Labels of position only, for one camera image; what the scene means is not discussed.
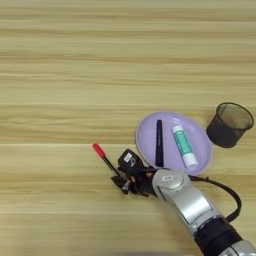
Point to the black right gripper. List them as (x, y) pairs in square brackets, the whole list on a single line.
[(145, 181)]

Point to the red capped black marker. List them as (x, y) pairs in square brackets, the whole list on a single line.
[(99, 150)]

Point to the white green glue stick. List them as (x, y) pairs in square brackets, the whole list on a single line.
[(183, 143)]

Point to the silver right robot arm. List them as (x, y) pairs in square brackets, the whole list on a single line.
[(196, 206)]

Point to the black pen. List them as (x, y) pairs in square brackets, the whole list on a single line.
[(159, 143)]

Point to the round purple plate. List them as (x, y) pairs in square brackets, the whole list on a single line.
[(200, 140)]

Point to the black mesh pen cup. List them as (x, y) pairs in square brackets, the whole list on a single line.
[(221, 135)]

